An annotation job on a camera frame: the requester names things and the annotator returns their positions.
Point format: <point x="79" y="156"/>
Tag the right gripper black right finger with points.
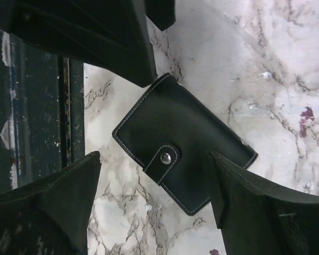
<point x="258" y="216"/>

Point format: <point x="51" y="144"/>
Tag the black mounting base rail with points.
<point x="41" y="113"/>

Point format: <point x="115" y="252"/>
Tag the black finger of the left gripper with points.
<point x="108" y="34"/>
<point x="161" y="13"/>

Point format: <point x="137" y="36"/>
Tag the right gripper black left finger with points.
<point x="51" y="215"/>

